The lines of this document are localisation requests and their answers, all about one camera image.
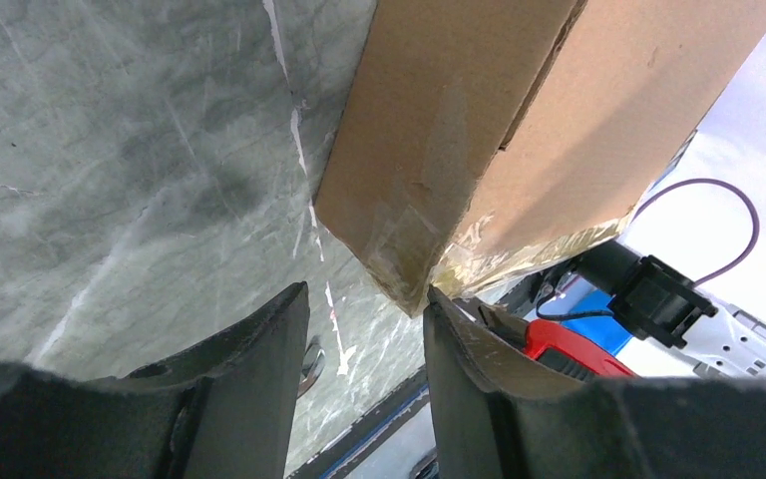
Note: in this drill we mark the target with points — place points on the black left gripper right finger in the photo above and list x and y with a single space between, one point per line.
499 414

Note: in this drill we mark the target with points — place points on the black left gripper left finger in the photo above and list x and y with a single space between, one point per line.
222 408

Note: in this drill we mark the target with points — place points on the red handled box cutter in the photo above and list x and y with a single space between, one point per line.
552 345

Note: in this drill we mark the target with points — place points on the brown cardboard express box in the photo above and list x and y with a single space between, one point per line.
482 140

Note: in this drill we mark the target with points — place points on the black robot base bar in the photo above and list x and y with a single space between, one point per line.
367 434

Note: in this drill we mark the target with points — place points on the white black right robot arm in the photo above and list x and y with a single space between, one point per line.
651 300

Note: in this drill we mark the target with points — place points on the silver open-end wrench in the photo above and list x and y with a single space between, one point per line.
312 365

